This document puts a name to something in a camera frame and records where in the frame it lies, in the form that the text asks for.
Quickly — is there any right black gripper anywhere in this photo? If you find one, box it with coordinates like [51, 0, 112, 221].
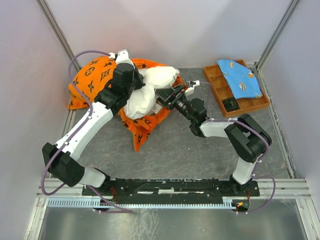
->
[152, 84, 194, 123]

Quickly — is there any white pillow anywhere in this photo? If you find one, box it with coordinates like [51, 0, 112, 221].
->
[124, 66, 180, 120]

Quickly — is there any orange patterned pillowcase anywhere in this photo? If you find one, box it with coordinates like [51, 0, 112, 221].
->
[67, 56, 186, 152]

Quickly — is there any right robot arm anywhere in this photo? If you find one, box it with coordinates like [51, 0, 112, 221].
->
[155, 80, 272, 196]

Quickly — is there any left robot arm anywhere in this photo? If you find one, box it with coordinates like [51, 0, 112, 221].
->
[42, 62, 143, 195]

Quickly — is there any brown wooden divided tray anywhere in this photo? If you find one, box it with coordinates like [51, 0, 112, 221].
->
[203, 59, 270, 118]

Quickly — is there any small black round object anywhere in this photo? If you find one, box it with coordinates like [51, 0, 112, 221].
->
[222, 97, 240, 112]

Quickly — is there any blue patterned cloth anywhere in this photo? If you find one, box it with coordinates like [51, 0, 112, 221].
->
[217, 59, 263, 100]

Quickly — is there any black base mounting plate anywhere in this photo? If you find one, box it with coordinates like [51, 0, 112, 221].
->
[95, 178, 260, 204]

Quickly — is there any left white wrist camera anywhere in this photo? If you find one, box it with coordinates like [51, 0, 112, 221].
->
[109, 49, 134, 66]

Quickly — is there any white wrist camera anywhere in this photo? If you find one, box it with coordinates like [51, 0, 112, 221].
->
[184, 80, 201, 96]
[109, 49, 134, 66]

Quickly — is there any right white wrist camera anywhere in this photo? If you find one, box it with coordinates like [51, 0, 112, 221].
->
[184, 80, 201, 96]

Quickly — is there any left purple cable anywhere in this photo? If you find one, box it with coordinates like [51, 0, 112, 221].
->
[40, 49, 133, 215]

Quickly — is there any light blue cable duct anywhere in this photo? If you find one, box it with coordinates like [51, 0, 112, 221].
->
[47, 197, 236, 210]

